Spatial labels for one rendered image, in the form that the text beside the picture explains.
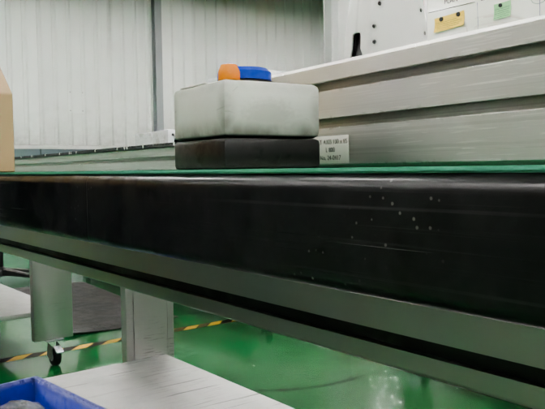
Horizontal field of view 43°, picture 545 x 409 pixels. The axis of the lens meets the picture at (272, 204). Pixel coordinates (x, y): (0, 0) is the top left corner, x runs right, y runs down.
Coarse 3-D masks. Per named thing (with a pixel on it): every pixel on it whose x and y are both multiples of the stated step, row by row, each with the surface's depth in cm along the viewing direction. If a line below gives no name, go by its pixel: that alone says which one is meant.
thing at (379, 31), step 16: (352, 0) 82; (368, 0) 80; (384, 0) 80; (400, 0) 81; (416, 0) 83; (352, 16) 82; (368, 16) 80; (384, 16) 80; (400, 16) 81; (416, 16) 83; (352, 32) 82; (368, 32) 80; (384, 32) 80; (400, 32) 81; (416, 32) 83; (352, 48) 82; (368, 48) 80; (384, 48) 80
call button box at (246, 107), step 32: (192, 96) 49; (224, 96) 45; (256, 96) 47; (288, 96) 48; (192, 128) 49; (224, 128) 46; (256, 128) 47; (288, 128) 48; (192, 160) 49; (224, 160) 46; (256, 160) 47; (288, 160) 48
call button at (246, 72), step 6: (240, 72) 49; (246, 72) 49; (252, 72) 49; (258, 72) 49; (264, 72) 49; (270, 72) 50; (240, 78) 49; (246, 78) 49; (252, 78) 49; (258, 78) 49; (264, 78) 49; (270, 78) 50
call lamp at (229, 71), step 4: (224, 64) 46; (228, 64) 46; (232, 64) 46; (220, 68) 46; (224, 68) 46; (228, 68) 46; (232, 68) 46; (236, 68) 46; (220, 72) 46; (224, 72) 46; (228, 72) 46; (232, 72) 46; (236, 72) 46; (220, 76) 46; (224, 76) 46; (228, 76) 46; (232, 76) 46; (236, 76) 46
